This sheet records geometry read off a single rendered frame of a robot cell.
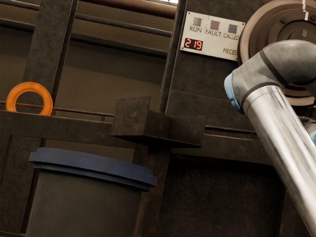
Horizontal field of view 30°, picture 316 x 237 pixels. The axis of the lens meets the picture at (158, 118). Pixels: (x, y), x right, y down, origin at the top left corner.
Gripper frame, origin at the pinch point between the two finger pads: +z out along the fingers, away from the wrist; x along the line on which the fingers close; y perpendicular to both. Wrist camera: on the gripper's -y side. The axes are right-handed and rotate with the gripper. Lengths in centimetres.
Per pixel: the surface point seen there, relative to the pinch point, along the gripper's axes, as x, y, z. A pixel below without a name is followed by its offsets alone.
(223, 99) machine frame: 27.5, 4.7, 24.6
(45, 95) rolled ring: 100, -7, 13
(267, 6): 17, 47, 28
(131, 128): 62, -7, -25
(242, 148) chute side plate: 17.6, -11.6, 8.4
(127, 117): 64, -4, -21
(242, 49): 24.5, 27.0, 21.4
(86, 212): 67, -16, -96
